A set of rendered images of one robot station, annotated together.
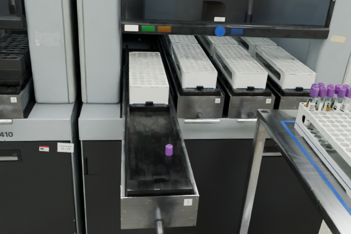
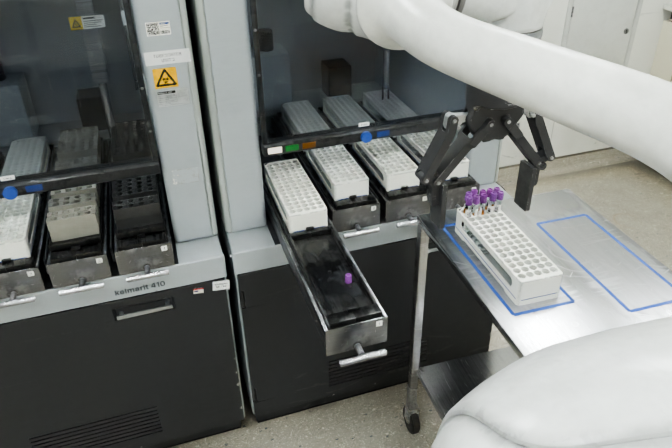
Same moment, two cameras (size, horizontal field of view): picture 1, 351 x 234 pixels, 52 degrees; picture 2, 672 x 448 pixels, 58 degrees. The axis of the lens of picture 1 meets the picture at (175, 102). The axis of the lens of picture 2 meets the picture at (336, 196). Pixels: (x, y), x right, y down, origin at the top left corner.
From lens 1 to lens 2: 0.64 m
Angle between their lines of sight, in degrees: 10
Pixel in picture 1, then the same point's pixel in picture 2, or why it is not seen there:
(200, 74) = (352, 184)
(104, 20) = (244, 145)
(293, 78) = not seen: hidden behind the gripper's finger
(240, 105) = (396, 208)
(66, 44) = (205, 177)
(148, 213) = (348, 338)
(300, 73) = not seen: hidden behind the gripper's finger
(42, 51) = (180, 189)
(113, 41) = (254, 164)
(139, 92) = (298, 220)
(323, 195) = (486, 296)
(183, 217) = (376, 335)
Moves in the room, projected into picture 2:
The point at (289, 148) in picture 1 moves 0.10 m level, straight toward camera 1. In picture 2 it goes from (453, 256) to (452, 283)
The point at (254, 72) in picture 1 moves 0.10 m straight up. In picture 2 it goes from (406, 170) to (408, 138)
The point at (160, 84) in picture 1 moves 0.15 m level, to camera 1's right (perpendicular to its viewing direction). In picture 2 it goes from (317, 207) to (376, 201)
